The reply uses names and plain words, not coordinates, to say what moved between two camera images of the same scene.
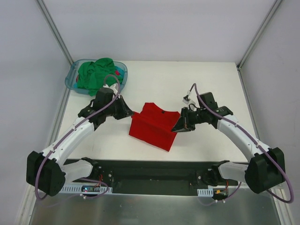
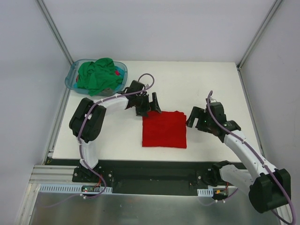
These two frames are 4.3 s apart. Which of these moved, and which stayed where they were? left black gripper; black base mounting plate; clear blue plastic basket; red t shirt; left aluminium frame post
Moved: red t shirt; left black gripper
Stayed: left aluminium frame post; clear blue plastic basket; black base mounting plate
